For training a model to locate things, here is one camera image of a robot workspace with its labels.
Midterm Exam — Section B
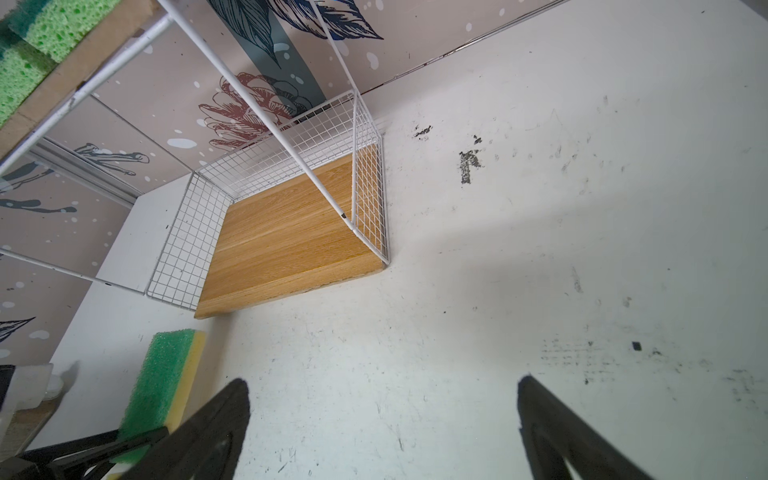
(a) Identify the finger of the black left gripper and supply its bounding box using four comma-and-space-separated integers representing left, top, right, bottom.
1, 427, 168, 479

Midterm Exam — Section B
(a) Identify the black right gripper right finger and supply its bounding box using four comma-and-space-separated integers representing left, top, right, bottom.
517, 375, 649, 479

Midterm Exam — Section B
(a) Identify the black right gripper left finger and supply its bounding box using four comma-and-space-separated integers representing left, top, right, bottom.
121, 378, 250, 480

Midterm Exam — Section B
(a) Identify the light green sponge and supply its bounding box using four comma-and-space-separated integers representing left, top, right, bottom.
118, 329, 206, 441

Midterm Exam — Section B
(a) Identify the dark green sponge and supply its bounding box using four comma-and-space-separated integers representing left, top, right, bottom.
1, 0, 120, 63
1, 24, 57, 125

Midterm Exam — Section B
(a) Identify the bottom wooden shelf board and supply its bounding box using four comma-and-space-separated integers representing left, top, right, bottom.
195, 145, 388, 319

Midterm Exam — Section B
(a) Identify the white wire three-tier shelf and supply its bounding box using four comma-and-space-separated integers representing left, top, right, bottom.
1, 1, 385, 313

